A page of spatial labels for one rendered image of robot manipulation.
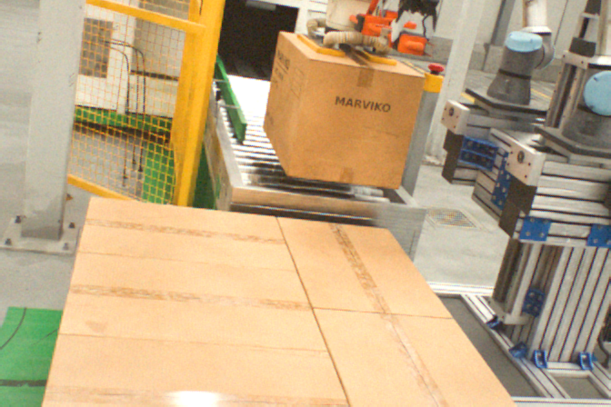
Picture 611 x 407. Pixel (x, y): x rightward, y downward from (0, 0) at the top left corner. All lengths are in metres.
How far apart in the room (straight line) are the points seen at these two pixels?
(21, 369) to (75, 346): 0.90
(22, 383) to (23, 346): 0.20
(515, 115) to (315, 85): 0.71
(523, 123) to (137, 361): 1.59
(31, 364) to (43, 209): 0.91
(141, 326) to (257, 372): 0.29
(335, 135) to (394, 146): 0.21
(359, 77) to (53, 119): 1.33
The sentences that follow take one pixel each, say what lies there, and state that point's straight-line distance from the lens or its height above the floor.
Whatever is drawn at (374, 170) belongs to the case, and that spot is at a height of 0.73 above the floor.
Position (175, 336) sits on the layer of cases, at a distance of 1.66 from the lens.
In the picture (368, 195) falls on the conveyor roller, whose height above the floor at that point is 0.53.
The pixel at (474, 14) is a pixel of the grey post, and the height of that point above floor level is 1.16.
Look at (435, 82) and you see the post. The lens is 3.07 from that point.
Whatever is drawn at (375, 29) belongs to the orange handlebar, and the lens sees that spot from 2.28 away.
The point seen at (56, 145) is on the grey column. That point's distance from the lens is 3.12.
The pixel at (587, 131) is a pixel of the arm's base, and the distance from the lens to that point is 2.16.
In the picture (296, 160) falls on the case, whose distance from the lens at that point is 2.38.
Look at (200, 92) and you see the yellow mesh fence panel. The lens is 3.09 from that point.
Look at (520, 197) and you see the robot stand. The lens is 2.17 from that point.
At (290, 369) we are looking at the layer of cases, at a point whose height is 0.54.
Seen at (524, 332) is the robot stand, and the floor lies 0.30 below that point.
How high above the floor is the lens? 1.41
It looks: 17 degrees down
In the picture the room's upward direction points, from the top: 12 degrees clockwise
